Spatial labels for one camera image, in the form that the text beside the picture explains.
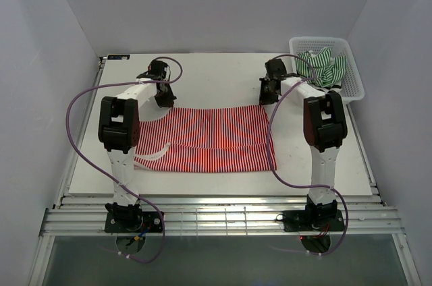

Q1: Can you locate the green white striped tank top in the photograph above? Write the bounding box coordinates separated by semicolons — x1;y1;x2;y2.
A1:
294;47;347;88

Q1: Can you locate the red white striped tank top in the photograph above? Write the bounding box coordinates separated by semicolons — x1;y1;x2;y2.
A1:
134;105;277;173

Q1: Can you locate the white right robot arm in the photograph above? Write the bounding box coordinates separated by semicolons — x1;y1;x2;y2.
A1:
259;55;348;230

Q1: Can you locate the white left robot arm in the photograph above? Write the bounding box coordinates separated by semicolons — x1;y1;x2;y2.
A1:
98;57;176;232

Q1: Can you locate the black white striped tank top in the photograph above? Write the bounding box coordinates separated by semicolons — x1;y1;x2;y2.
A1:
316;82;342;94

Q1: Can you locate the blue label sticker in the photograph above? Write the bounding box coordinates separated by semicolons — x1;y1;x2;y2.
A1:
107;55;130;60

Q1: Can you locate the white perforated plastic basket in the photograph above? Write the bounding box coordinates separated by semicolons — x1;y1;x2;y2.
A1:
289;36;365;104

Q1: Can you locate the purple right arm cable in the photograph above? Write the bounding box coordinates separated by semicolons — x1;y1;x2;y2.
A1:
266;53;349;257

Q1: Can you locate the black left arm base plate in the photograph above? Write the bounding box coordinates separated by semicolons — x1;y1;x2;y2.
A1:
104;202;163;233

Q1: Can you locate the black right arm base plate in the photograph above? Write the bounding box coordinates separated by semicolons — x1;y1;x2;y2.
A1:
276;198;345;232

